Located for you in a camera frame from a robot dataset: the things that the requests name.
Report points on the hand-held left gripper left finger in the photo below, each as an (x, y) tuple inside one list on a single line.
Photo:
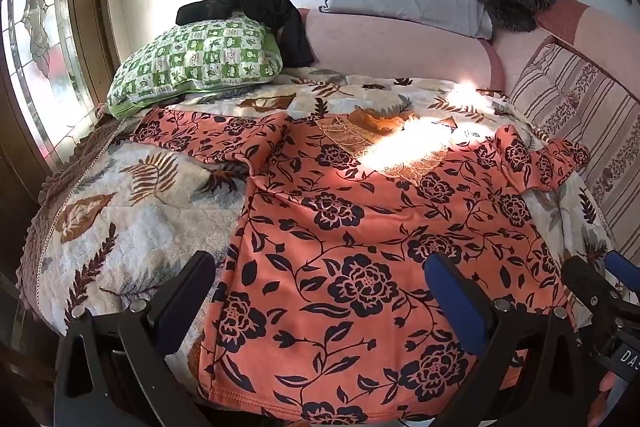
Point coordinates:
[(187, 287)]

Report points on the pink folded blanket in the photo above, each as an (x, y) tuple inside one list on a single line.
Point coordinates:
[(590, 24)]

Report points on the pink bolster cushion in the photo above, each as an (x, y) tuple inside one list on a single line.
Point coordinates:
[(400, 52)]

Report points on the pink striped pillow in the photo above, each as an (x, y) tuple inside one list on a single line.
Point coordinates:
[(575, 102)]

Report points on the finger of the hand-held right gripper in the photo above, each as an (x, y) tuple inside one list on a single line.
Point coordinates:
[(582, 279), (622, 269)]

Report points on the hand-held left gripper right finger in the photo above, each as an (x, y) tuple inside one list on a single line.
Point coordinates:
[(452, 292)]

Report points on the orange floral shirt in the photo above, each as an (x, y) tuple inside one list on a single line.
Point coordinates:
[(350, 232)]

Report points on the black garment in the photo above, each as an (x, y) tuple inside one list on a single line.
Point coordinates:
[(260, 4)]

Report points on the stained glass window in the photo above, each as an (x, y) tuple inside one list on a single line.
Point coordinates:
[(35, 47)]

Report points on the green checkered pillow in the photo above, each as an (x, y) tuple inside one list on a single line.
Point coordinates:
[(200, 57)]

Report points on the leaf print fleece blanket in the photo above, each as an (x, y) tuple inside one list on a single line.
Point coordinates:
[(125, 217)]

